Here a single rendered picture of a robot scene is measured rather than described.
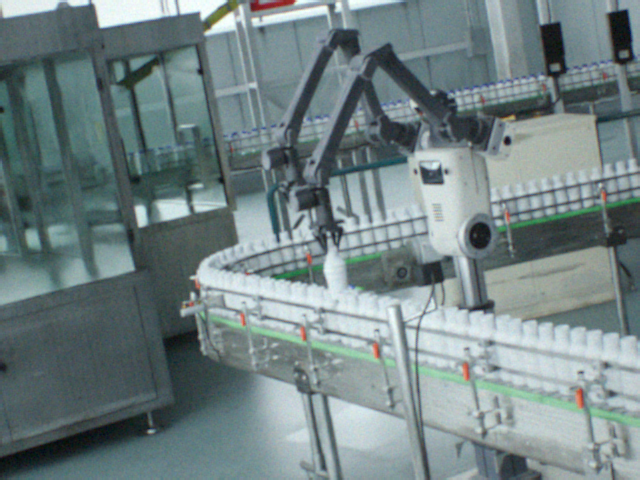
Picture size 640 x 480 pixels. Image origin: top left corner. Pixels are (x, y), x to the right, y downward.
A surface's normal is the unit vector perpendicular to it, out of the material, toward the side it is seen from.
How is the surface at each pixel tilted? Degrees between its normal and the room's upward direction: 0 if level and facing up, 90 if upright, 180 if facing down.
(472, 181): 90
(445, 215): 90
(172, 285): 90
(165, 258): 90
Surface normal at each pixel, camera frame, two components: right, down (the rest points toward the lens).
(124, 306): 0.47, 0.05
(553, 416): -0.86, 0.24
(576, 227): 0.18, 0.12
